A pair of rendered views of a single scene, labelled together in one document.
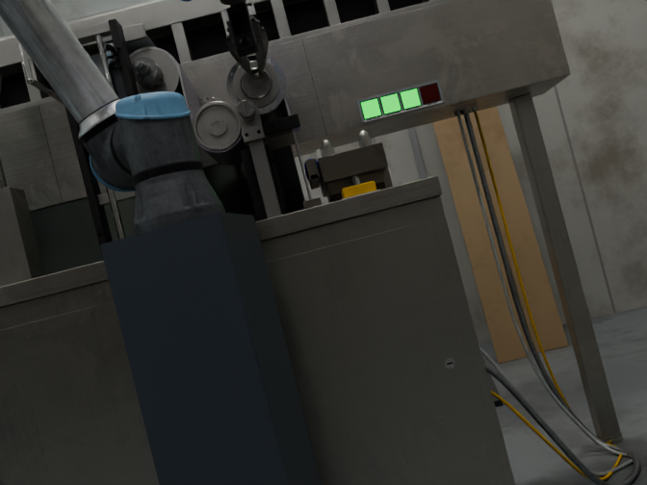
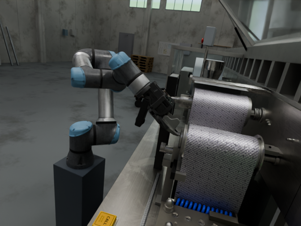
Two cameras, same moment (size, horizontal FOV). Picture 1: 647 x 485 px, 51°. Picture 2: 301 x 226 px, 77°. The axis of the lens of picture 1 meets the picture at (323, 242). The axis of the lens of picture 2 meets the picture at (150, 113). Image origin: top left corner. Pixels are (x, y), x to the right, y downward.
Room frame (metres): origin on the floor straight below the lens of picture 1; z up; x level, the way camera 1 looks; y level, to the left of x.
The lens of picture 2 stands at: (1.66, -0.61, 1.57)
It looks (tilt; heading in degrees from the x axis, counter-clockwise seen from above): 19 degrees down; 101
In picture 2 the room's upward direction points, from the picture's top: 8 degrees clockwise
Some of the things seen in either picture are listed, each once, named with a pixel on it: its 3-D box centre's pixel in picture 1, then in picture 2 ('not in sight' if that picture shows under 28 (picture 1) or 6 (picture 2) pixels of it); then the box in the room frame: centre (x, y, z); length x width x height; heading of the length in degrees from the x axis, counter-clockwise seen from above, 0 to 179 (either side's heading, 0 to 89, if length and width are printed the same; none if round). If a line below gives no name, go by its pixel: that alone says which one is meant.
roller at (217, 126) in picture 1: (223, 135); not in sight; (1.80, 0.18, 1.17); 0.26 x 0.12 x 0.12; 1
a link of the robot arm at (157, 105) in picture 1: (156, 133); (82, 134); (1.14, 0.23, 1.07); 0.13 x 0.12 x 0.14; 36
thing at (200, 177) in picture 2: (296, 140); (210, 187); (1.80, 0.00, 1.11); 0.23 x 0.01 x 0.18; 1
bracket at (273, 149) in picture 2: not in sight; (271, 149); (1.97, 0.07, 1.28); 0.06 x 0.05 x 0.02; 1
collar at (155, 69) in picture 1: (147, 73); (186, 101); (1.65, 0.31, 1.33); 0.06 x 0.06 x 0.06; 1
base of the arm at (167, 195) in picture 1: (174, 199); (80, 153); (1.13, 0.22, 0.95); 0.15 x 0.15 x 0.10
